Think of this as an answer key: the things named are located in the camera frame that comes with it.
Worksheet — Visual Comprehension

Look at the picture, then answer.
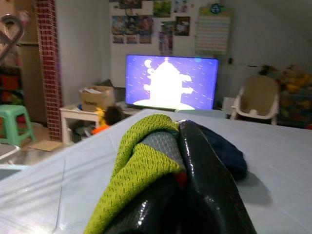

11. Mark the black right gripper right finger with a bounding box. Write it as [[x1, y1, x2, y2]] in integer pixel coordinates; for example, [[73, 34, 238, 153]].
[[177, 120, 258, 234]]

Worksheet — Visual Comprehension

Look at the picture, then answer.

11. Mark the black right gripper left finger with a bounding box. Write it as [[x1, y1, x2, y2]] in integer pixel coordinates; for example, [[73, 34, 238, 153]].
[[103, 179, 193, 234]]

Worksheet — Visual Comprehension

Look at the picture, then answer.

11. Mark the lime green shirt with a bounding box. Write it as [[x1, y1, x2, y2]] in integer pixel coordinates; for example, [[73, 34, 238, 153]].
[[82, 114, 188, 234]]

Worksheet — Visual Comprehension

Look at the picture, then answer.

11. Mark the pale pink plastic hanger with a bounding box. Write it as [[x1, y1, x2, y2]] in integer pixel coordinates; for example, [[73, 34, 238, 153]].
[[0, 14, 25, 64]]

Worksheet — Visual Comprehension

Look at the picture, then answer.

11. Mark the plain navy garment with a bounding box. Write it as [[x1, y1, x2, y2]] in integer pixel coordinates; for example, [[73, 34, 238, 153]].
[[199, 126, 248, 182]]

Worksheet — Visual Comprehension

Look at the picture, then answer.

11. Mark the pale blue plastic table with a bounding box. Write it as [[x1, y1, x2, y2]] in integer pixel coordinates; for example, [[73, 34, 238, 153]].
[[0, 108, 312, 234]]

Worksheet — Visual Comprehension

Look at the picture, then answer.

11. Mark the child in orange shirt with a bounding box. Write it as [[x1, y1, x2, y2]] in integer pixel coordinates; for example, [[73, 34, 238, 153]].
[[91, 105, 124, 136]]

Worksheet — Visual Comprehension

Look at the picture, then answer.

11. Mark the white beige high chair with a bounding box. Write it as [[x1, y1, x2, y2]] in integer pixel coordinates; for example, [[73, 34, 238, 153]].
[[230, 75, 280, 125]]

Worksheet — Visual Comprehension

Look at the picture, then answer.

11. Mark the flat screen television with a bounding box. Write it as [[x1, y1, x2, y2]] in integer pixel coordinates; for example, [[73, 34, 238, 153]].
[[125, 54, 220, 111]]

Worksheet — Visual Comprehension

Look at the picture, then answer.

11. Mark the colourful toy pile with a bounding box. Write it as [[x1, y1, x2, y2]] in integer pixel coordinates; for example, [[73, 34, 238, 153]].
[[277, 64, 312, 127]]

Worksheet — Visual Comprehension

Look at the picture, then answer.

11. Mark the flat cardboard piece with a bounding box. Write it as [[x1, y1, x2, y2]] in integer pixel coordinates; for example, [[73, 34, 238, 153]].
[[28, 140, 64, 152]]

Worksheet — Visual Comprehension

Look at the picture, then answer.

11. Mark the white low table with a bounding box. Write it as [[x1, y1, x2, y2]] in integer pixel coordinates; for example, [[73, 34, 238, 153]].
[[59, 103, 108, 144]]

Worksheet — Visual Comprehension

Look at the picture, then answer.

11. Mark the brown cardboard box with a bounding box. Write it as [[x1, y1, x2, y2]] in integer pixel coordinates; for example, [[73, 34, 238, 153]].
[[78, 85, 115, 113]]

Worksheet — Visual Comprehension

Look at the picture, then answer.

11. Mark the colourful photo poster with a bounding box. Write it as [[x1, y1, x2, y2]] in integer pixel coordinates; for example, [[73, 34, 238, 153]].
[[173, 16, 191, 37], [158, 21, 174, 56], [153, 0, 173, 18], [111, 15, 155, 35]]

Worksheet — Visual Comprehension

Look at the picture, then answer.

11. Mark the green plastic stool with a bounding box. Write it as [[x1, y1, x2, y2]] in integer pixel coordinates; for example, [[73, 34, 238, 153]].
[[0, 104, 37, 147]]

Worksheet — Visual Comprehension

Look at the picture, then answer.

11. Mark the red tiled pillar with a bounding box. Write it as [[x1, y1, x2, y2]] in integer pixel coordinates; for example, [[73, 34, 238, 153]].
[[34, 0, 63, 142]]

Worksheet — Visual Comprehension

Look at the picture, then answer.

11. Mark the brown wooden cabinet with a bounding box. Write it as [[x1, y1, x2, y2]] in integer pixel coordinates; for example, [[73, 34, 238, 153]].
[[0, 41, 47, 127]]

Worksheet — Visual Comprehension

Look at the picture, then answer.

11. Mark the pastel wall chart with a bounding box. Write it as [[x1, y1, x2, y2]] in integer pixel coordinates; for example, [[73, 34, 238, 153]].
[[195, 6, 232, 56]]

